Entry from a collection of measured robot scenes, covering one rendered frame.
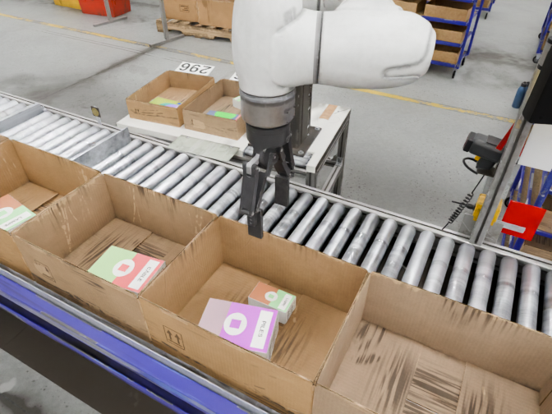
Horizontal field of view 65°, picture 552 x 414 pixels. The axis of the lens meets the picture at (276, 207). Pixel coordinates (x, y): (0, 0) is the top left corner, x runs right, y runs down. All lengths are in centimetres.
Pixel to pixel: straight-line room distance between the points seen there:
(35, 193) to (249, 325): 91
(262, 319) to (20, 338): 82
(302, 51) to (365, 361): 66
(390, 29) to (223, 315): 66
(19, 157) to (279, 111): 110
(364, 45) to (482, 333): 63
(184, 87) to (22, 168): 111
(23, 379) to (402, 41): 202
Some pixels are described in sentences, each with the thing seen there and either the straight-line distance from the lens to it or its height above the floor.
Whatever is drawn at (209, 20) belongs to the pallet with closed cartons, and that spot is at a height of 21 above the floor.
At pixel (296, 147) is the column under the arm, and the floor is 76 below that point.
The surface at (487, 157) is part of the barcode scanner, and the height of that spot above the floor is 105.
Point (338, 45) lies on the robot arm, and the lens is 63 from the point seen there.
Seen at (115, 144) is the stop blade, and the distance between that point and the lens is 202.
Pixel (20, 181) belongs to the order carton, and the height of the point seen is 90.
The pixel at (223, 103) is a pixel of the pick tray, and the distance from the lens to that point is 228.
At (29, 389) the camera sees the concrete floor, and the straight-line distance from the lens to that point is 222.
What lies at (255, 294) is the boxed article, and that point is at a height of 93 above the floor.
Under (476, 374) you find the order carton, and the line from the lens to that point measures 106.
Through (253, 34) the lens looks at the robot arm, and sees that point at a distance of 63.
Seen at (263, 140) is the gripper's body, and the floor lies 137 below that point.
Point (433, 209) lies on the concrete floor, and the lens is 290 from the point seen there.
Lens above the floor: 173
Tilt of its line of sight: 39 degrees down
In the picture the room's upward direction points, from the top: straight up
